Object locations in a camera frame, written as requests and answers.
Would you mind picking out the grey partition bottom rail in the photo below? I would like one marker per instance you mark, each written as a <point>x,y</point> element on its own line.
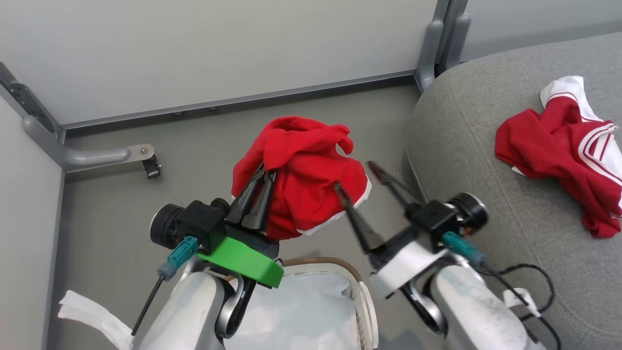
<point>243,99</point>

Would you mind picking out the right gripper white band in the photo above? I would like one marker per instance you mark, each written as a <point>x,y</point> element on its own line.
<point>413,253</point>

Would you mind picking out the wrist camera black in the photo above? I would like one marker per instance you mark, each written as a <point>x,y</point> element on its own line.
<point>452,211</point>
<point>189,223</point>

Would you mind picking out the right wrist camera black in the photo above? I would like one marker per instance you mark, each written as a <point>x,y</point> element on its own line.
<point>452,211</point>

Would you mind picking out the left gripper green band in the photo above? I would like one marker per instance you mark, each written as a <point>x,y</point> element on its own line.
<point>245,257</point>

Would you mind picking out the white paper strip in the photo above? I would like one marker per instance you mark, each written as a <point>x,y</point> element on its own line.
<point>95,316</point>

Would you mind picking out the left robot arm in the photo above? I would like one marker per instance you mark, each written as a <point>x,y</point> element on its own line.
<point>189,311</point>

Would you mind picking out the grey partition side frame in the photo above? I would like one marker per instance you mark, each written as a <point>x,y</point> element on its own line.
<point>29,104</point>

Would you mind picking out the grey partition foot bar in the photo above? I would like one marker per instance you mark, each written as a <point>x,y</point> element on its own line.
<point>92,156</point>

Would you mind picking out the black caster wheel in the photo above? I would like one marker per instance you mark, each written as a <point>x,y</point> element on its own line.
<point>152,168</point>

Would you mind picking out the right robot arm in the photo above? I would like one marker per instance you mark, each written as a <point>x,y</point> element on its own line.
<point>471,311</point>

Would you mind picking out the red white striped jacket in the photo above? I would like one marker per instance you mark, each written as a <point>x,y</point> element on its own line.
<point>559,141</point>

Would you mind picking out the grey fabric sofa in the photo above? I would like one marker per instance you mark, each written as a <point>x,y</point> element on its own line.
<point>476,160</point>

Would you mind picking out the white wicker-rimmed laundry basket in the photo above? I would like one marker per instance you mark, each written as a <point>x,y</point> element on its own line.
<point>311,311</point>

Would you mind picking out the red shirt white hem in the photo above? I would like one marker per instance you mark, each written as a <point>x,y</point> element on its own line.
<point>306,175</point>

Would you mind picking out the grey partition corner posts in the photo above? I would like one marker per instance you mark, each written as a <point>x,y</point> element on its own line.
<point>440,43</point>

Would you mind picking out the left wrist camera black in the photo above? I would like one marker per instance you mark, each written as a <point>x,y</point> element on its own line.
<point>189,223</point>

